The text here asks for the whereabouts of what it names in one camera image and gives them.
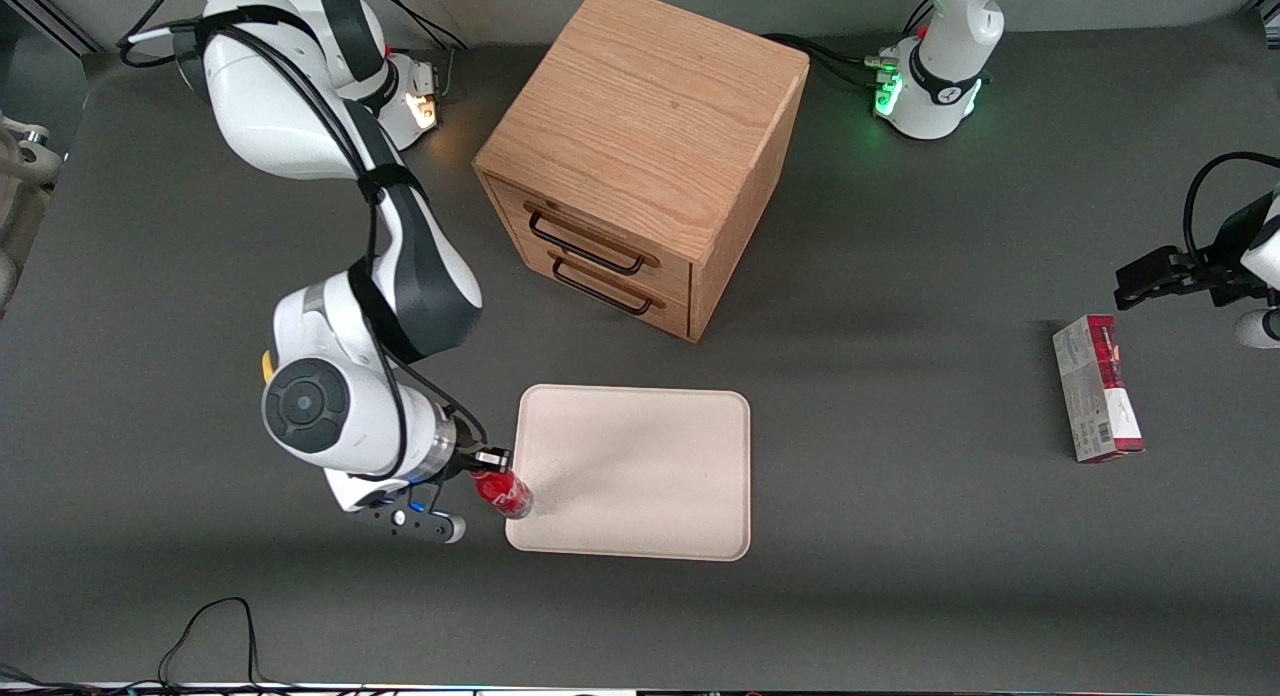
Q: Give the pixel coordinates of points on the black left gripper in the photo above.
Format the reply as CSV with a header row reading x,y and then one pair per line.
x,y
1216,267

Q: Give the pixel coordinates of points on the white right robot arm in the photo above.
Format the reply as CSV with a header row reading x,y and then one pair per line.
x,y
270,96

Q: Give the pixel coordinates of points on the beige rectangular tray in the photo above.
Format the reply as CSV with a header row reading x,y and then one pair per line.
x,y
630,471

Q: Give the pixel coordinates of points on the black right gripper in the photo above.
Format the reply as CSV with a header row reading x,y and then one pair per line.
x,y
469,461

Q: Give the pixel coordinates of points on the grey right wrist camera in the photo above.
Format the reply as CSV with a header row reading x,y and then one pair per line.
x,y
402,519

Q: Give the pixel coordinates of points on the red coke bottle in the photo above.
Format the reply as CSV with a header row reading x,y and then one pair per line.
x,y
505,494

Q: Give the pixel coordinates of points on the wooden drawer front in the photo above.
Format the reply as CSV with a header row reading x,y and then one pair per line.
x,y
610,238
640,311

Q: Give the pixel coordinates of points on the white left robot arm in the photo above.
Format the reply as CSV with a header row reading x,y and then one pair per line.
x,y
940,86

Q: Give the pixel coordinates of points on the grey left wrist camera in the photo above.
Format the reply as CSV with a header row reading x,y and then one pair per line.
x,y
1258,329

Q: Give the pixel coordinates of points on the red plaid cardboard box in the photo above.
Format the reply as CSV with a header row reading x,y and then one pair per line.
x,y
1095,396

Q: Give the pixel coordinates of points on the aluminium frame profile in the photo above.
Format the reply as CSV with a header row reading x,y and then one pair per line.
x,y
45,24

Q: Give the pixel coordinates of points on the wooden two-drawer cabinet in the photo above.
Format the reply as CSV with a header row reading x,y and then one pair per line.
x,y
650,106

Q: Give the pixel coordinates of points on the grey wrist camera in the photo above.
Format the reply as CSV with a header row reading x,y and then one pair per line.
x,y
1258,329
402,519

